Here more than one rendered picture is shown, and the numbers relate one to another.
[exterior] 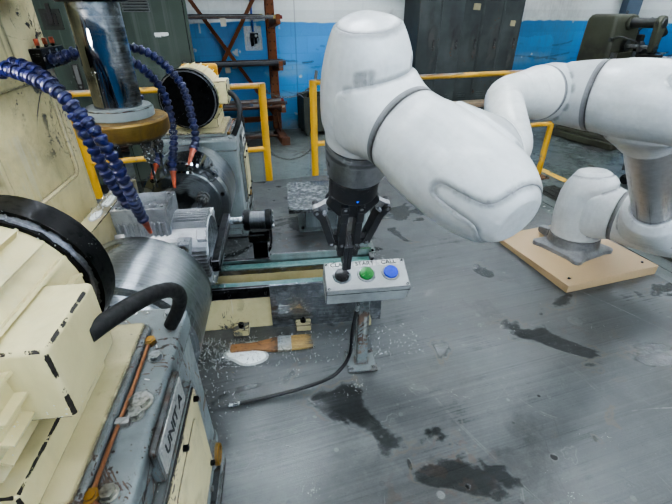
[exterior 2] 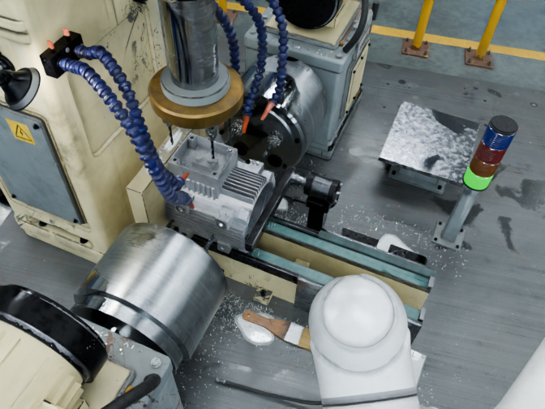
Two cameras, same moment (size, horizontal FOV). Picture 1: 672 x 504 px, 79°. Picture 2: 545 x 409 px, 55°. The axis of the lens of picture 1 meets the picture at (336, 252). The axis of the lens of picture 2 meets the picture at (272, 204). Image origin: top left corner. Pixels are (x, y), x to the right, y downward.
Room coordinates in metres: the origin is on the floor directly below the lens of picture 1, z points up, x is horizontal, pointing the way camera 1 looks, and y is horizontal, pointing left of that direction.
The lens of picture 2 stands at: (0.24, -0.07, 1.97)
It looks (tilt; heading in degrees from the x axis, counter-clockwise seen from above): 51 degrees down; 28
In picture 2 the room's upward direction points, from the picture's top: 3 degrees clockwise
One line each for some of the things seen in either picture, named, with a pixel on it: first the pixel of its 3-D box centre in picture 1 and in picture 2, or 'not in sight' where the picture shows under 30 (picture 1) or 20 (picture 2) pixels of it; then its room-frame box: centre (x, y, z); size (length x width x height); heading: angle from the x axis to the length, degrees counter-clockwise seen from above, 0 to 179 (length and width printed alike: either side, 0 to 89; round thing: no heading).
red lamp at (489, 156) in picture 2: not in sight; (491, 148); (1.24, -0.09, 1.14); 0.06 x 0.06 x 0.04
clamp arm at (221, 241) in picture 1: (222, 239); (272, 207); (0.92, 0.29, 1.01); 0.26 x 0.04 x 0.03; 7
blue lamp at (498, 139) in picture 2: not in sight; (499, 134); (1.24, -0.09, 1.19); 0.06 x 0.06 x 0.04
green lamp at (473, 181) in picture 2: not in sight; (478, 174); (1.24, -0.09, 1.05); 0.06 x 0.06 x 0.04
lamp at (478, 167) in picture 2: not in sight; (485, 161); (1.24, -0.09, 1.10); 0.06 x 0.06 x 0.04
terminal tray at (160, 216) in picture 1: (147, 214); (203, 166); (0.87, 0.44, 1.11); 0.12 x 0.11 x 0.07; 97
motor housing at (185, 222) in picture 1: (173, 248); (221, 199); (0.88, 0.40, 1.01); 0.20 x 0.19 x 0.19; 97
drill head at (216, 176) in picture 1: (194, 188); (276, 107); (1.21, 0.45, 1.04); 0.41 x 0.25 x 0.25; 7
